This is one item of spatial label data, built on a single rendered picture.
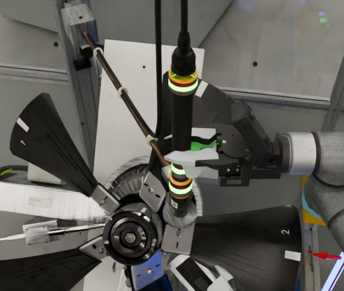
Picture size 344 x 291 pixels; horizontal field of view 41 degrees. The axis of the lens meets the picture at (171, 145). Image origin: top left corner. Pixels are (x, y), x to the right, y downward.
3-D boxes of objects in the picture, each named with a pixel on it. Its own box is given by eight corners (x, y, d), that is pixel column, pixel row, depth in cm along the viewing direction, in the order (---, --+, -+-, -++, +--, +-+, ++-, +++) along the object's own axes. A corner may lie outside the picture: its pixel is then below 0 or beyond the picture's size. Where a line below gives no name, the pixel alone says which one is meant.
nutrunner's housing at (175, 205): (167, 217, 97) (165, 29, 64) (184, 211, 98) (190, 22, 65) (175, 231, 95) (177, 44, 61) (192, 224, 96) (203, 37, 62)
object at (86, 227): (117, 226, 111) (-17, 245, 116) (115, 217, 110) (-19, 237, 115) (115, 229, 109) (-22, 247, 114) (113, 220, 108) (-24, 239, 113)
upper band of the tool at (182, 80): (163, 83, 71) (163, 68, 69) (188, 75, 72) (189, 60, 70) (176, 100, 68) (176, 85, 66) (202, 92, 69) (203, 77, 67)
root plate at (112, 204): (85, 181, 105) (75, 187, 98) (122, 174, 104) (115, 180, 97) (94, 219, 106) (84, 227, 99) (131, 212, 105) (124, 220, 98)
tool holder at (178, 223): (153, 201, 97) (151, 171, 90) (182, 189, 99) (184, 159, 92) (171, 234, 92) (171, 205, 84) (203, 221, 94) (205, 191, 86)
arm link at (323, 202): (319, 239, 87) (334, 205, 79) (292, 194, 95) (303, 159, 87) (355, 229, 89) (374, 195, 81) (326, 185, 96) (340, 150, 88)
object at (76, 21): (64, 31, 132) (58, 4, 126) (87, 25, 134) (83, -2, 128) (74, 50, 125) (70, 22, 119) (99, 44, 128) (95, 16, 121)
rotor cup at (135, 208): (104, 197, 107) (88, 211, 94) (165, 186, 105) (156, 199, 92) (118, 256, 109) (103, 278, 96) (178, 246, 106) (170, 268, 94)
